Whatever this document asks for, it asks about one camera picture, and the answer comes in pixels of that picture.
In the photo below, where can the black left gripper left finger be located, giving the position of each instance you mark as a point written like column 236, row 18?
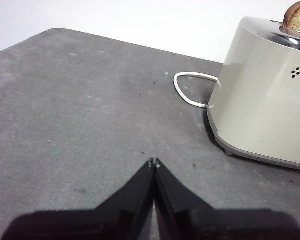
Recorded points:
column 115, row 220

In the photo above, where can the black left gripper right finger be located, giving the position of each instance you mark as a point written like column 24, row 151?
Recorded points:
column 190, row 220

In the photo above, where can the cream two-slot toaster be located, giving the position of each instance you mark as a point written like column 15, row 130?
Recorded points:
column 260, row 100

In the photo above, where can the dark crust bread slice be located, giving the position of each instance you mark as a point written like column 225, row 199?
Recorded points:
column 298, row 17

